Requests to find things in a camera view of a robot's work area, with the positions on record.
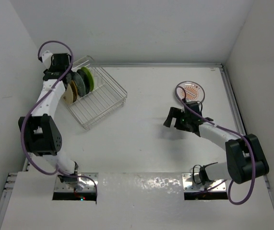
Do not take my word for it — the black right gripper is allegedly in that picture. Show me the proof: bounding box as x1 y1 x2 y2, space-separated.
164 107 191 132

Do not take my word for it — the black plate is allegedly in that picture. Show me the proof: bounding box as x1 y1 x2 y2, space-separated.
77 69 90 94

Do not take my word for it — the yellow brown plate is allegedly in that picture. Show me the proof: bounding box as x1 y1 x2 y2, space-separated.
70 80 78 103

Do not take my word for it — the white plate orange sunburst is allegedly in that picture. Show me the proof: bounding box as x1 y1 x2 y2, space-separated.
175 81 205 104

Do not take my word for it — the teal speckled plate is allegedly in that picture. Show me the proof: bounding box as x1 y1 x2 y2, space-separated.
72 72 86 97

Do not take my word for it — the cream plate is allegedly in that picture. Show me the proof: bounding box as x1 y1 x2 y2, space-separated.
62 85 73 105

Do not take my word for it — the lime green plate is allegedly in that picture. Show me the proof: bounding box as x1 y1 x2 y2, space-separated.
81 67 95 92

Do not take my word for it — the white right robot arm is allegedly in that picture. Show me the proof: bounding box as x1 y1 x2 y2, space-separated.
164 101 269 185

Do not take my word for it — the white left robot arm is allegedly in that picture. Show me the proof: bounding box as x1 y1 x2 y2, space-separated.
18 51 78 187

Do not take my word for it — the white front cover panel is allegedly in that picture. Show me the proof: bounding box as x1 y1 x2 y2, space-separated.
2 172 274 230

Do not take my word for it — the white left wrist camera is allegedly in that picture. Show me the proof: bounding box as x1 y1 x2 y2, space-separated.
39 50 53 69

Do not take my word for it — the wire dish rack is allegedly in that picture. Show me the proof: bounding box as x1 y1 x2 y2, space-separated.
61 56 127 129

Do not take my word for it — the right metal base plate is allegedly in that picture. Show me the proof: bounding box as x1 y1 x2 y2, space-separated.
182 172 226 193

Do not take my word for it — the metal base plate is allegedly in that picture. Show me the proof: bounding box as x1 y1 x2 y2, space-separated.
182 172 226 193
54 172 98 193

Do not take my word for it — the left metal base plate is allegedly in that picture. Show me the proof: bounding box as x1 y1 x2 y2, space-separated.
54 172 98 193

